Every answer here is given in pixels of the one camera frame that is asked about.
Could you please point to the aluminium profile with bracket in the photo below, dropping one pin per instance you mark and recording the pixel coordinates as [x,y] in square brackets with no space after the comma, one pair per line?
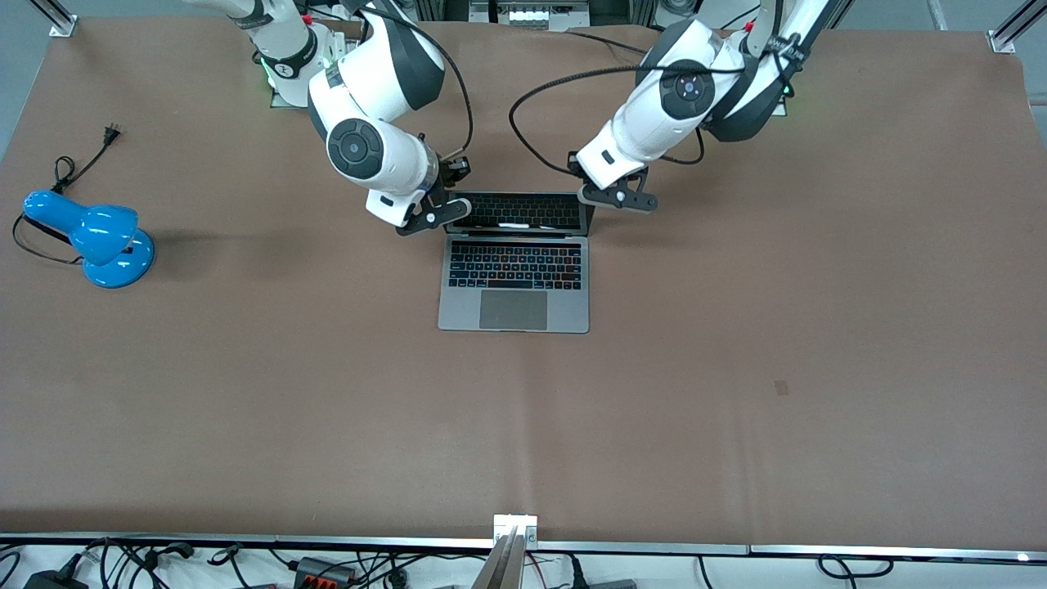
[514,532]

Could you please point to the metal table edge rail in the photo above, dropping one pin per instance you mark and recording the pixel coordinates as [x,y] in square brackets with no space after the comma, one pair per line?
[245,541]

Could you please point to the brown table mat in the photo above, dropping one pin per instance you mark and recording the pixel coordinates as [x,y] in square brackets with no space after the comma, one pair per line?
[736,327]

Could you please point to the aluminium frame profile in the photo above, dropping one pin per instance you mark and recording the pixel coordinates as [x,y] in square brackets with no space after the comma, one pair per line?
[1014,29]
[57,18]

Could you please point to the white power strip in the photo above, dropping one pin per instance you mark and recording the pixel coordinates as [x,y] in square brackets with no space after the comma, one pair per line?
[527,15]

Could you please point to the blue desk lamp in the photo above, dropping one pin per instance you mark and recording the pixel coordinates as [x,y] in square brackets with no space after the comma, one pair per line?
[102,233]

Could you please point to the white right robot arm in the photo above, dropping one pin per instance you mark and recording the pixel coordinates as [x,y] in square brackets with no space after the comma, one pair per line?
[368,82]

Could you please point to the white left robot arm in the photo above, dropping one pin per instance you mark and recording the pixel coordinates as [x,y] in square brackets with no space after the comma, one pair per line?
[654,123]

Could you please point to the black power adapter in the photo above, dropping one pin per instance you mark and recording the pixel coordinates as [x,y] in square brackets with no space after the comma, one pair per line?
[49,581]

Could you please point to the silver grey laptop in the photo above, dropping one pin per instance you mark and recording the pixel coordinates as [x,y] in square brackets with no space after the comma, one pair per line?
[515,311]

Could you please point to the black orange connector block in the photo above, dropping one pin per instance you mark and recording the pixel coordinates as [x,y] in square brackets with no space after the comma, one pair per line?
[323,570]

